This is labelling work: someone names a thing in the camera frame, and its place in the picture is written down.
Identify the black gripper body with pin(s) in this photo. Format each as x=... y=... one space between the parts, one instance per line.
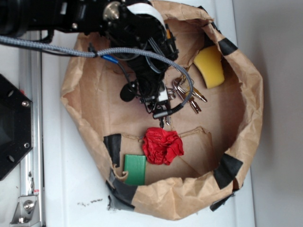
x=140 y=26

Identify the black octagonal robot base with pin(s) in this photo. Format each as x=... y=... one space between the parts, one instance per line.
x=15 y=126

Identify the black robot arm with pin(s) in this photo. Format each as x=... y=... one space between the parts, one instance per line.
x=31 y=24

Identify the yellow sponge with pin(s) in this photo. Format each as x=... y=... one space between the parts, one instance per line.
x=208 y=62

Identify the red crumpled paper ball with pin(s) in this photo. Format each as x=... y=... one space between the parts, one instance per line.
x=161 y=147

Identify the green wooden block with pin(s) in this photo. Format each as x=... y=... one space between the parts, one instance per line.
x=135 y=165

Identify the brown paper bag tray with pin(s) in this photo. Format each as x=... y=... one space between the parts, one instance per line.
x=219 y=127

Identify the aluminium extrusion rail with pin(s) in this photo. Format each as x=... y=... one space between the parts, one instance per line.
x=31 y=166

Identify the metal corner bracket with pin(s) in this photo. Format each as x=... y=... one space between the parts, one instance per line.
x=27 y=212

